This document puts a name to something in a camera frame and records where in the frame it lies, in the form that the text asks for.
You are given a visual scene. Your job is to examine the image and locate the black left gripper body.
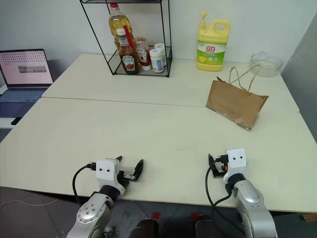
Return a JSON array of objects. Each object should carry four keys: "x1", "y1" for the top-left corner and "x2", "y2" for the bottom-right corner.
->
[{"x1": 115, "y1": 170, "x2": 137, "y2": 188}]

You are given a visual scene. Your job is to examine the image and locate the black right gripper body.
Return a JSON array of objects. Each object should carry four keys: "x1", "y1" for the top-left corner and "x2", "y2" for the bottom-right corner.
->
[{"x1": 212, "y1": 154, "x2": 229, "y2": 179}]

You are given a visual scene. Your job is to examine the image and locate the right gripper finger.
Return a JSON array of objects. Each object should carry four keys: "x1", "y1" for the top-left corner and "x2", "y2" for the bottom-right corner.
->
[{"x1": 208, "y1": 153, "x2": 217, "y2": 172}]

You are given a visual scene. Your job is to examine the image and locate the brown paper bag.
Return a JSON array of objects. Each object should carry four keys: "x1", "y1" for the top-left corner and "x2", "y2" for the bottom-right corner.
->
[{"x1": 206, "y1": 64, "x2": 269, "y2": 130}]

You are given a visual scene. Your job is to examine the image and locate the dark rounded shape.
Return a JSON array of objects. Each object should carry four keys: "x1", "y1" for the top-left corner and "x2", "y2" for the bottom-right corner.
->
[
  {"x1": 128, "y1": 218, "x2": 159, "y2": 238},
  {"x1": 194, "y1": 214, "x2": 219, "y2": 238}
]

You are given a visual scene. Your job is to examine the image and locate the dark sauce bottle white cap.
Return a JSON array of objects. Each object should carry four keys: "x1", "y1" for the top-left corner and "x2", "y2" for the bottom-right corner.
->
[{"x1": 116, "y1": 28, "x2": 140, "y2": 75}]

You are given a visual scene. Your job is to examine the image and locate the white spice jar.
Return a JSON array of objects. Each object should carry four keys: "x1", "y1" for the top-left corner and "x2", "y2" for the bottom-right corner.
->
[
  {"x1": 154, "y1": 43, "x2": 167, "y2": 67},
  {"x1": 149, "y1": 48, "x2": 165, "y2": 73}
]

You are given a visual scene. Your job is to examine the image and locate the brown cardboard piece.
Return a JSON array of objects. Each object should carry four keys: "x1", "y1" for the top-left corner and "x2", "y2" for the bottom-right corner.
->
[{"x1": 301, "y1": 213, "x2": 317, "y2": 223}]

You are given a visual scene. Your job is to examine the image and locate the red ketchup squeeze bottle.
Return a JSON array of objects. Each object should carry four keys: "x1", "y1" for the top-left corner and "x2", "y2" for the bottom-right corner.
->
[{"x1": 134, "y1": 37, "x2": 153, "y2": 71}]

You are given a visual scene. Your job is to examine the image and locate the clear glass bowl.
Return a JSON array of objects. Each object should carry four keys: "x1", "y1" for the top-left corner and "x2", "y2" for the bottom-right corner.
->
[{"x1": 250, "y1": 51, "x2": 284, "y2": 78}]

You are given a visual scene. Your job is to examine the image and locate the yellow detergent bottle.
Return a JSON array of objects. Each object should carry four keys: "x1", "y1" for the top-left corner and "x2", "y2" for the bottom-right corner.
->
[{"x1": 196, "y1": 10, "x2": 231, "y2": 73}]

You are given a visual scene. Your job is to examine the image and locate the open laptop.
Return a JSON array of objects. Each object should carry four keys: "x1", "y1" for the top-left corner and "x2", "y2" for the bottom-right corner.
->
[{"x1": 0, "y1": 48, "x2": 54, "y2": 104}]

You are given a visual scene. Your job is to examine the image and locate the cooking oil bottle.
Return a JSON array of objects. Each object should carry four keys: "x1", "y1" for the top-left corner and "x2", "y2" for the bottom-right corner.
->
[{"x1": 107, "y1": 2, "x2": 135, "y2": 51}]

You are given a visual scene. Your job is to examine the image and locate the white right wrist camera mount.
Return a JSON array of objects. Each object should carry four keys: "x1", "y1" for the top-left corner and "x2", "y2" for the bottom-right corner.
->
[{"x1": 222, "y1": 148, "x2": 249, "y2": 184}]

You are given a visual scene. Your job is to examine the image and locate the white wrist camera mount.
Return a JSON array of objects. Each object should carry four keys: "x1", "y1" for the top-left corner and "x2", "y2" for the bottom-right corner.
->
[
  {"x1": 95, "y1": 158, "x2": 126, "y2": 197},
  {"x1": 222, "y1": 148, "x2": 249, "y2": 184}
]

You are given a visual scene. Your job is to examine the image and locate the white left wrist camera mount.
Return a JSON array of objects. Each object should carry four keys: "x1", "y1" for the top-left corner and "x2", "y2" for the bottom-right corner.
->
[{"x1": 95, "y1": 158, "x2": 126, "y2": 197}]

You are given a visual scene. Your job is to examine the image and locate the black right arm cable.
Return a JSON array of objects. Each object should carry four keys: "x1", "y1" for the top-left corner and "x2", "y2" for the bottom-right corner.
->
[{"x1": 205, "y1": 165, "x2": 250, "y2": 238}]

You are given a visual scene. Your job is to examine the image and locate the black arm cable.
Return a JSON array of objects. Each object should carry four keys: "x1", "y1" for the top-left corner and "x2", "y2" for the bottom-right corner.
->
[
  {"x1": 72, "y1": 162, "x2": 97, "y2": 204},
  {"x1": 205, "y1": 165, "x2": 250, "y2": 238}
]

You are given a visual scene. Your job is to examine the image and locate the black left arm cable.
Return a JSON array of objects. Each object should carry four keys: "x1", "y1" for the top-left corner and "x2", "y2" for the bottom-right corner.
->
[{"x1": 72, "y1": 162, "x2": 97, "y2": 204}]

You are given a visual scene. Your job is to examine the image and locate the black wire rack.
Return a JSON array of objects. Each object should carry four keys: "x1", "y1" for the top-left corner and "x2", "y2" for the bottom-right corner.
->
[{"x1": 79, "y1": 0, "x2": 173, "y2": 78}]

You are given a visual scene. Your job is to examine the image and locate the thin white floor cord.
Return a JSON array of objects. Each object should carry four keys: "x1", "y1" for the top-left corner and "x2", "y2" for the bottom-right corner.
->
[{"x1": 0, "y1": 197, "x2": 58, "y2": 207}]

